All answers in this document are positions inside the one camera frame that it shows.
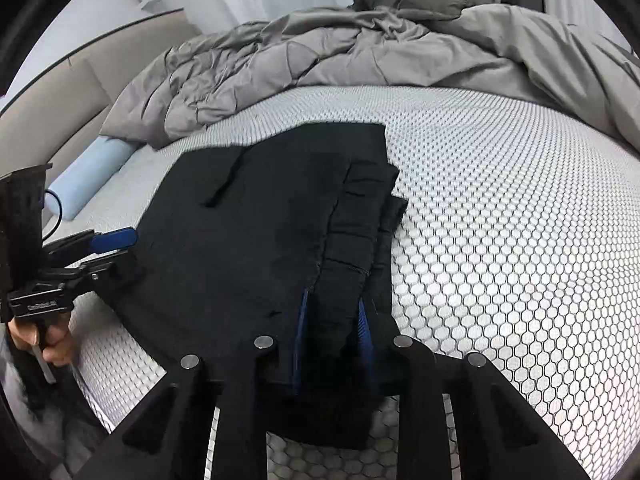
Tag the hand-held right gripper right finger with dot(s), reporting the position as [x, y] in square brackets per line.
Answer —
[367, 347]

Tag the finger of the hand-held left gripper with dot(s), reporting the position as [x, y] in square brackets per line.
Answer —
[115, 270]
[112, 240]

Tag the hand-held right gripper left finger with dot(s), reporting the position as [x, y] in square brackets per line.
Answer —
[300, 355]

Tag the black pants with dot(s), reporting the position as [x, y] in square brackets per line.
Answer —
[280, 220]

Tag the person's left hand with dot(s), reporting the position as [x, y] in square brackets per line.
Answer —
[57, 345]

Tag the light blue pillow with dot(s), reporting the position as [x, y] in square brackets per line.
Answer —
[90, 175]

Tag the beige padded headboard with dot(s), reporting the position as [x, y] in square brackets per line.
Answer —
[85, 85]

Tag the white honeycomb mattress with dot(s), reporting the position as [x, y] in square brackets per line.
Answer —
[500, 200]

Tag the grey quilted duvet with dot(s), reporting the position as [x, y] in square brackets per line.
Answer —
[350, 55]

